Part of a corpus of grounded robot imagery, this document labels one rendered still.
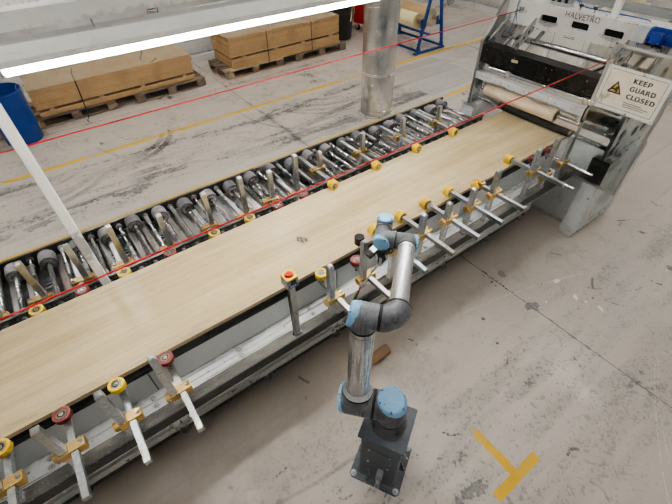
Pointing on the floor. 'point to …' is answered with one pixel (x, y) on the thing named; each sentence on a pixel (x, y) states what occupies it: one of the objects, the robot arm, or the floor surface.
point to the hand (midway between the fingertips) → (378, 264)
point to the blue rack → (424, 31)
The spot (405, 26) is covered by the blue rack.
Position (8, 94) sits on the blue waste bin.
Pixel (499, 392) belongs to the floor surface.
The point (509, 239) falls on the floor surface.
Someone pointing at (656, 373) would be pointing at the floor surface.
